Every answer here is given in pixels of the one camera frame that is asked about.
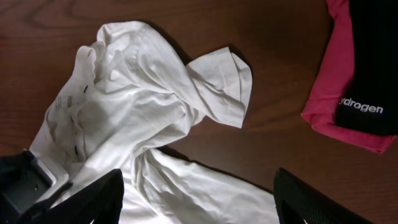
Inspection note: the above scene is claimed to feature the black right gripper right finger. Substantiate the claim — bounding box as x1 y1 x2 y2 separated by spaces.
273 168 370 224

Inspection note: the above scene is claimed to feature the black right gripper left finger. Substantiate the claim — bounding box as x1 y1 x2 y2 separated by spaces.
18 169 124 224

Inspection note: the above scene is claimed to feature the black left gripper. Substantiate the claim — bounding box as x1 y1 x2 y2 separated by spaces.
1 151 72 224

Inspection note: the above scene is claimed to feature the white t-shirt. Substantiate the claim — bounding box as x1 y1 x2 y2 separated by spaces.
30 21 279 224

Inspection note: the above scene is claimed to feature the red and black garment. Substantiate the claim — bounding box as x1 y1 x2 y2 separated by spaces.
302 0 397 152

